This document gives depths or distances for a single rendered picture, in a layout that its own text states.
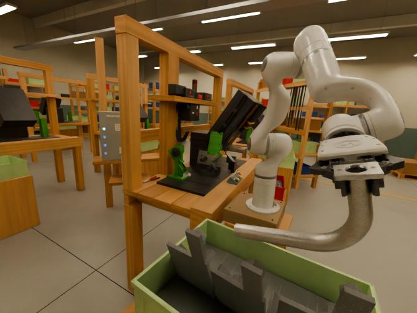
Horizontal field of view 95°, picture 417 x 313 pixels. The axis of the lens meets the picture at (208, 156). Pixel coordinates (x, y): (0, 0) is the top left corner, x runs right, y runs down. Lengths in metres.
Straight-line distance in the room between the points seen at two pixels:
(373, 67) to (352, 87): 10.31
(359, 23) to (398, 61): 2.83
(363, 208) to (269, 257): 0.57
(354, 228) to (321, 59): 0.47
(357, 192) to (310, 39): 0.52
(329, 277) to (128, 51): 1.42
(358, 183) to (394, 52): 10.85
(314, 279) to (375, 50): 10.55
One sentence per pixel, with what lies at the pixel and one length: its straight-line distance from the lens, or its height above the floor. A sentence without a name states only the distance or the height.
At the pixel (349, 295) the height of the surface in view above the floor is 1.15.
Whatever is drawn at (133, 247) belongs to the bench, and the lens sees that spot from 1.67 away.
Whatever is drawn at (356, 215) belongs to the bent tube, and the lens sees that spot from 0.38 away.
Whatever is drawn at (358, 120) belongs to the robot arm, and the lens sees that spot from 0.57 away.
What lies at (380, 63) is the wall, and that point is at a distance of 11.00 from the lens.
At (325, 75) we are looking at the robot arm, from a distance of 0.65.
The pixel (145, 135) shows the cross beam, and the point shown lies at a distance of 1.55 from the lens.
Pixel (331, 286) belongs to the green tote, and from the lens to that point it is 0.89.
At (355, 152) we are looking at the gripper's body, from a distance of 0.41.
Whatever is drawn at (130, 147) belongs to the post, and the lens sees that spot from 1.34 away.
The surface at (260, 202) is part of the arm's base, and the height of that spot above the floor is 0.98.
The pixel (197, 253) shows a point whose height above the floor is 1.07.
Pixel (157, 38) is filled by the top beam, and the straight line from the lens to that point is 1.56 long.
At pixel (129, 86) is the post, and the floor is 1.56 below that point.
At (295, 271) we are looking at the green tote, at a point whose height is 0.90.
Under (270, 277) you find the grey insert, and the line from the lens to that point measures 0.90.
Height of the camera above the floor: 1.45
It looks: 14 degrees down
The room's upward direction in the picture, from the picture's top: 4 degrees clockwise
